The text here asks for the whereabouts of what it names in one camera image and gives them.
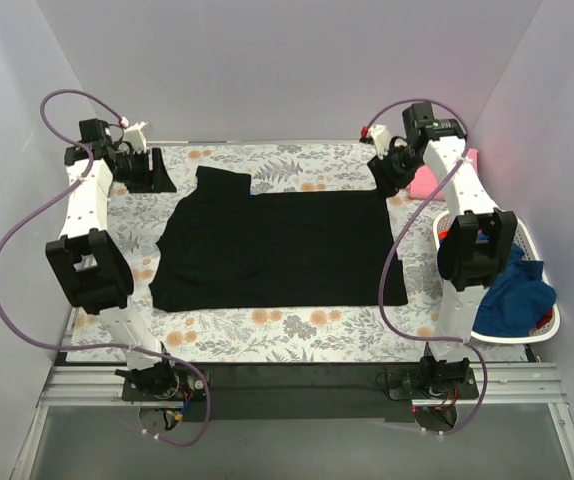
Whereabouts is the black t shirt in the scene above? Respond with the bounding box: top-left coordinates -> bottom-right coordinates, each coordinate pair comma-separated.
150,166 -> 408,313

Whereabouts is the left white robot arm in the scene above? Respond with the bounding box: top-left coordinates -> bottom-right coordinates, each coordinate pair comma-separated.
46,118 -> 180,400

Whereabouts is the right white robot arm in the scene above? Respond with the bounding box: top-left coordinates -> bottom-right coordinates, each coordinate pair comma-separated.
361,99 -> 518,400

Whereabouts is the folded pink t shirt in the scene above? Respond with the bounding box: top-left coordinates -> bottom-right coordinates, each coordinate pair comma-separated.
406,148 -> 478,200

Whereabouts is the floral table mat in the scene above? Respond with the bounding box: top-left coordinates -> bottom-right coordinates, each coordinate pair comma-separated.
66,142 -> 473,364

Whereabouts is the blue t shirt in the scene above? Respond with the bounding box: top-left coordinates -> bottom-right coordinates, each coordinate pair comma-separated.
436,244 -> 556,343

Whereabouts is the red orange t shirt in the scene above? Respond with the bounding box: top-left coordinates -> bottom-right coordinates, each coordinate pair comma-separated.
437,228 -> 556,334

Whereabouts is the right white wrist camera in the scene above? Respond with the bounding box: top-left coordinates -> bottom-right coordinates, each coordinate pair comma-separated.
359,124 -> 392,159

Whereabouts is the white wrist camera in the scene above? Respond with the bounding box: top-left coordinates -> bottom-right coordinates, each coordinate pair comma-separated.
118,117 -> 150,154
359,124 -> 392,159

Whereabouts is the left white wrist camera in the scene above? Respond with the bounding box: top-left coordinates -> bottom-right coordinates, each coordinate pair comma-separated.
118,117 -> 150,154

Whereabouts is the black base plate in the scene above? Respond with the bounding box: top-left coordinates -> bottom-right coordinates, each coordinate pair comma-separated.
115,357 -> 480,422

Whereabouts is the aluminium frame rail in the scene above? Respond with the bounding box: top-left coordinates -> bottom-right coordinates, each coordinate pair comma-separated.
14,362 -> 574,479

